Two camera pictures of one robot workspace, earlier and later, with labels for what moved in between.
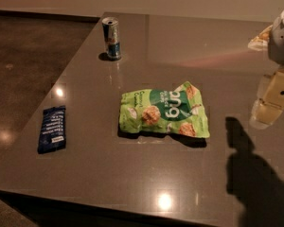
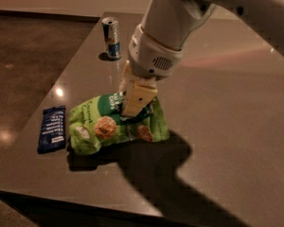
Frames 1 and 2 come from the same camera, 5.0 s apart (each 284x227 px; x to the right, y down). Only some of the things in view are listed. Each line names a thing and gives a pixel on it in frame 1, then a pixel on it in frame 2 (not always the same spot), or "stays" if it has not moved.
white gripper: [282, 44] to [150, 58]
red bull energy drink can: [112, 35] stays
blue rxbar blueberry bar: [53, 130] stays
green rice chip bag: [178, 110] to [97, 123]
